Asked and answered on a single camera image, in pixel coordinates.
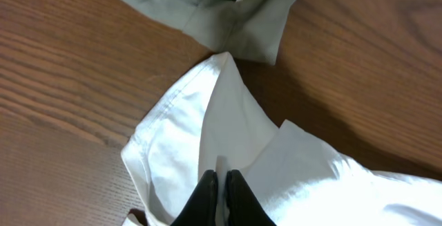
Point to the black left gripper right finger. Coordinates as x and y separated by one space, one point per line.
244 208

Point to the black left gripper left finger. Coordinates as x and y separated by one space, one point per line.
201 206

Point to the white printed t-shirt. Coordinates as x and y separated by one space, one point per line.
208 120

